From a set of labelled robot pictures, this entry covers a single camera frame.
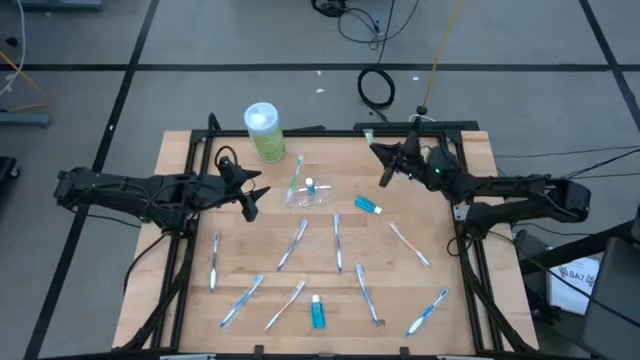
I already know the grey floor plate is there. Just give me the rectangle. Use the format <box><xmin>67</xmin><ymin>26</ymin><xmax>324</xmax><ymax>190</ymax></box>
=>
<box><xmin>0</xmin><ymin>110</ymin><xmax>52</xmax><ymax>129</ymax></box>

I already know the dark grey equipment case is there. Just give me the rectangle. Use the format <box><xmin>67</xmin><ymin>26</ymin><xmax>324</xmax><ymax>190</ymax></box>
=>
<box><xmin>579</xmin><ymin>237</ymin><xmax>640</xmax><ymax>359</ymax></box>

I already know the orange toothbrush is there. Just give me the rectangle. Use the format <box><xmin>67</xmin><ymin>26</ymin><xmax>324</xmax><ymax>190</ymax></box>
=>
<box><xmin>388</xmin><ymin>220</ymin><xmax>433</xmax><ymax>270</ymax></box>
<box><xmin>263</xmin><ymin>278</ymin><xmax>308</xmax><ymax>333</ymax></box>

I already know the blue toothbrush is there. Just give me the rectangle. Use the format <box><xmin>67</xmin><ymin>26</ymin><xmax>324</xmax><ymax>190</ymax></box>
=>
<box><xmin>218</xmin><ymin>273</ymin><xmax>266</xmax><ymax>330</ymax></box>
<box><xmin>404</xmin><ymin>287</ymin><xmax>450</xmax><ymax>338</ymax></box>
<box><xmin>354</xmin><ymin>263</ymin><xmax>382</xmax><ymax>329</ymax></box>

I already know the purple toothbrush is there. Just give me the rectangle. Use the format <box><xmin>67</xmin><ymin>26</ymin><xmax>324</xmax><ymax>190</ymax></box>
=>
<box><xmin>208</xmin><ymin>230</ymin><xmax>222</xmax><ymax>294</ymax></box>
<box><xmin>275</xmin><ymin>217</ymin><xmax>310</xmax><ymax>273</ymax></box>

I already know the black coiled floor cable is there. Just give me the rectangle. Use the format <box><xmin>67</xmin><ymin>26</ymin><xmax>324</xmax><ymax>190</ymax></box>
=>
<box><xmin>356</xmin><ymin>0</ymin><xmax>397</xmax><ymax>124</ymax></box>

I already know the clear acrylic organizer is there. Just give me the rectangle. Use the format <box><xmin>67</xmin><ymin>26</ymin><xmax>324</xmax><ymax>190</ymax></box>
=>
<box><xmin>283</xmin><ymin>173</ymin><xmax>336</xmax><ymax>209</ymax></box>

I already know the yellow hanging cable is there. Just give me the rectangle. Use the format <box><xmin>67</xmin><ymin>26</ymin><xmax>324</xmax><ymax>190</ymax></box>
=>
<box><xmin>422</xmin><ymin>0</ymin><xmax>464</xmax><ymax>109</ymax></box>

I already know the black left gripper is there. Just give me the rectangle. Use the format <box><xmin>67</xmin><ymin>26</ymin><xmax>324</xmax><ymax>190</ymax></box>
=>
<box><xmin>198</xmin><ymin>155</ymin><xmax>272</xmax><ymax>223</ymax></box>

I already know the green disinfecting wipes canister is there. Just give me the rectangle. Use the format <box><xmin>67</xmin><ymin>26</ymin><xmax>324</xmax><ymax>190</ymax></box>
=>
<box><xmin>243</xmin><ymin>101</ymin><xmax>287</xmax><ymax>164</ymax></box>

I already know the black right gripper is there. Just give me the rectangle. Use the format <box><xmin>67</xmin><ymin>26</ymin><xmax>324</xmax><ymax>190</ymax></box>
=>
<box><xmin>369</xmin><ymin>131</ymin><xmax>446</xmax><ymax>189</ymax></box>

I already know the white printed paper sheet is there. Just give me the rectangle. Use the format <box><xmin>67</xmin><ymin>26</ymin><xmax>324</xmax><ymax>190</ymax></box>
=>
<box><xmin>547</xmin><ymin>256</ymin><xmax>601</xmax><ymax>316</ymax></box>

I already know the black aluminium table frame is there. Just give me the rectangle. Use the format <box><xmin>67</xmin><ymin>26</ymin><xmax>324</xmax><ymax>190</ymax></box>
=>
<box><xmin>112</xmin><ymin>113</ymin><xmax>539</xmax><ymax>360</ymax></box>

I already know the black floor cable bundle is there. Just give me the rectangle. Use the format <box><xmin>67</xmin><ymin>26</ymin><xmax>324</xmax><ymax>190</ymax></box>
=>
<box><xmin>310</xmin><ymin>0</ymin><xmax>421</xmax><ymax>51</ymax></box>

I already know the small white item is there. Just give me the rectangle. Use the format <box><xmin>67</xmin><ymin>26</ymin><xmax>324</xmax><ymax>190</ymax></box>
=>
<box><xmin>332</xmin><ymin>212</ymin><xmax>345</xmax><ymax>275</ymax></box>

